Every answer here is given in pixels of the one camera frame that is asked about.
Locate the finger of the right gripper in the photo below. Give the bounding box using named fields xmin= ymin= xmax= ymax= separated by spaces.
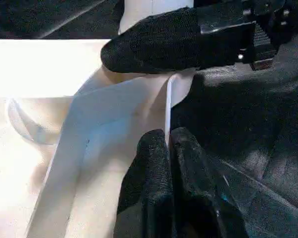
xmin=100 ymin=6 xmax=254 ymax=75

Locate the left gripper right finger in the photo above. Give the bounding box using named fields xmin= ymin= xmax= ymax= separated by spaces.
xmin=168 ymin=126 xmax=251 ymax=238

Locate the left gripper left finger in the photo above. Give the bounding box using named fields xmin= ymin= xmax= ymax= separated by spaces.
xmin=116 ymin=128 xmax=175 ymax=238

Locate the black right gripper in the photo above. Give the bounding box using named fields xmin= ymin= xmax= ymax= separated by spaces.
xmin=240 ymin=0 xmax=298 ymax=71

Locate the white plastic table leg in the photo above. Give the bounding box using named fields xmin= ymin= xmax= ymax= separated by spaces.
xmin=117 ymin=0 xmax=196 ymax=36

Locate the white plastic table top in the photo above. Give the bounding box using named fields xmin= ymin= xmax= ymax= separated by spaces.
xmin=0 ymin=38 xmax=197 ymax=238

